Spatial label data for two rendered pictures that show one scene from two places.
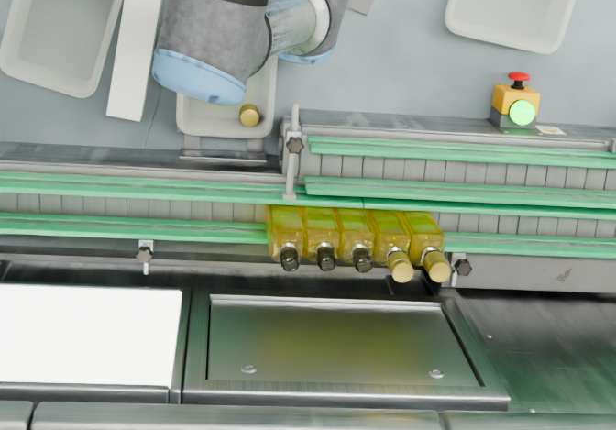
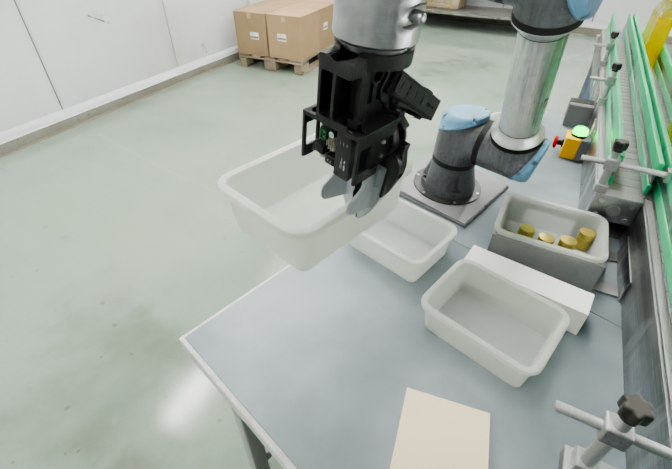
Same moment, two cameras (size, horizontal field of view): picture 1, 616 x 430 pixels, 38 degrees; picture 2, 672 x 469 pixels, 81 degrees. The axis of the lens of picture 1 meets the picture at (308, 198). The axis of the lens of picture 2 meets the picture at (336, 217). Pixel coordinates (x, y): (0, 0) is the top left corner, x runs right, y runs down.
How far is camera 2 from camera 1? 132 cm
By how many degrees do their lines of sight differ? 58
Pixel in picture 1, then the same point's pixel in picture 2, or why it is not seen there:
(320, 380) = not seen: outside the picture
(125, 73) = (544, 288)
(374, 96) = (566, 197)
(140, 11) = (488, 260)
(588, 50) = not seen: hidden behind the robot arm
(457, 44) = not seen: hidden behind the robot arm
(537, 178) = (627, 122)
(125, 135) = (607, 335)
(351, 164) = (628, 175)
